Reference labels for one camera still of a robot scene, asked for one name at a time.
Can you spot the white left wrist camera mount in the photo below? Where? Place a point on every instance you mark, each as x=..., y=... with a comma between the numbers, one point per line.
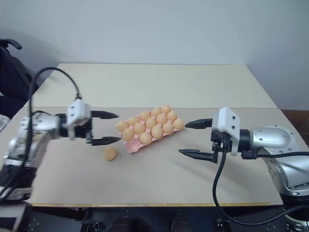
x=78, y=110

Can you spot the black chair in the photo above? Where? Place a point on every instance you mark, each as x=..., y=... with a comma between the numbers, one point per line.
x=12, y=72

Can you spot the pink egg carton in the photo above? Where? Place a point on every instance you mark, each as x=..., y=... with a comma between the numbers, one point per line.
x=134, y=145

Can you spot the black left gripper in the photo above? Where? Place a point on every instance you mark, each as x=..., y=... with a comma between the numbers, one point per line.
x=83, y=131

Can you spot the brown egg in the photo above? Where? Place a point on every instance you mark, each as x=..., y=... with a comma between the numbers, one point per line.
x=167, y=127
x=172, y=116
x=145, y=138
x=122, y=126
x=127, y=134
x=156, y=111
x=133, y=120
x=110, y=153
x=161, y=118
x=139, y=128
x=165, y=109
x=157, y=132
x=178, y=124
x=150, y=122
x=144, y=115

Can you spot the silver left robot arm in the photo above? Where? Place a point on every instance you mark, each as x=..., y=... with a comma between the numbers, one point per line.
x=41, y=125

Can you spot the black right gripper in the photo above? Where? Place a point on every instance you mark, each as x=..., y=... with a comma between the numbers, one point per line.
x=220, y=142

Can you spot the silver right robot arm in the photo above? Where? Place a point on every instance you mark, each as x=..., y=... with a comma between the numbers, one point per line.
x=277, y=137

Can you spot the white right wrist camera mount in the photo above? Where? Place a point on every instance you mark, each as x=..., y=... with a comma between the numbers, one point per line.
x=227, y=123

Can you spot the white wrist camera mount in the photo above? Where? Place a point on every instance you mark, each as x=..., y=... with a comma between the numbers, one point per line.
x=227, y=123
x=78, y=110

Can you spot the dark rounded shape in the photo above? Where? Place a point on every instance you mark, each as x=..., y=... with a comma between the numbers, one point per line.
x=123, y=224
x=180, y=222

